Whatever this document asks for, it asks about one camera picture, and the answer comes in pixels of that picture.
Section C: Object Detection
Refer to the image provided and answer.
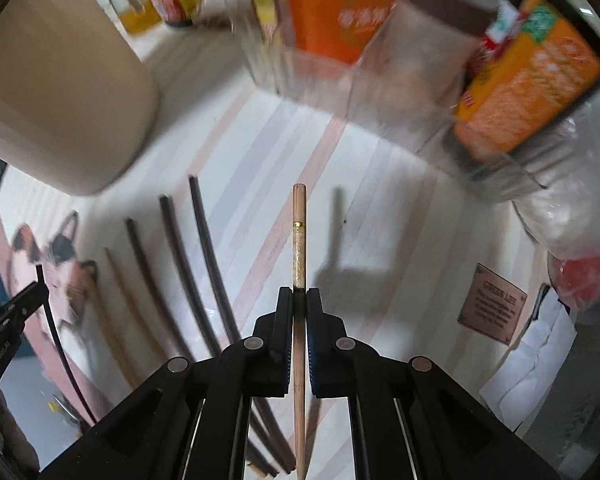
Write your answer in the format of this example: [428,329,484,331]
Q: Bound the black chopstick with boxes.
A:
[35,263,98,426]
[159,195,296,474]

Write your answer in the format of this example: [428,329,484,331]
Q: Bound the brown gold-banded chopstick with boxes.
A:
[292,183,306,479]

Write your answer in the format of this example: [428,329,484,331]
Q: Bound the light wooden chopstick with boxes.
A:
[104,247,168,384]

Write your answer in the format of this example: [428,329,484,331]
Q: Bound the dark brown chopstick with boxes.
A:
[124,218,195,363]

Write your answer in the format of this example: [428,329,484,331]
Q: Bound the cat print table mat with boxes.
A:
[0,24,581,480]

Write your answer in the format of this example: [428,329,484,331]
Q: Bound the brown label card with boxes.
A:
[457,263,528,344]

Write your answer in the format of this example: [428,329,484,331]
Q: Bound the white paper tissue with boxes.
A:
[479,288,577,431]

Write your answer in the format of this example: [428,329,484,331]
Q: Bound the beige cylindrical utensil holder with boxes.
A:
[0,0,160,196]

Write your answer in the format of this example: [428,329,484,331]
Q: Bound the red tomato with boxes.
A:
[547,256,600,311]

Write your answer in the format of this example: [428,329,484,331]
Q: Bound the clear plastic bag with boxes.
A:
[514,110,600,312]

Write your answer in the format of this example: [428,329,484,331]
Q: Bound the brown-lidded spice jar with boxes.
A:
[361,0,498,125]

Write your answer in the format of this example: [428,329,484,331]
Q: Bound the clear plastic organizer tray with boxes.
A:
[225,0,541,203]

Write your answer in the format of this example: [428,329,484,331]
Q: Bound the orange seasoning bag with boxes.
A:
[282,0,396,64]

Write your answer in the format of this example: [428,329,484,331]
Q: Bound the dark soy sauce bottle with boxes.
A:
[445,0,600,170]

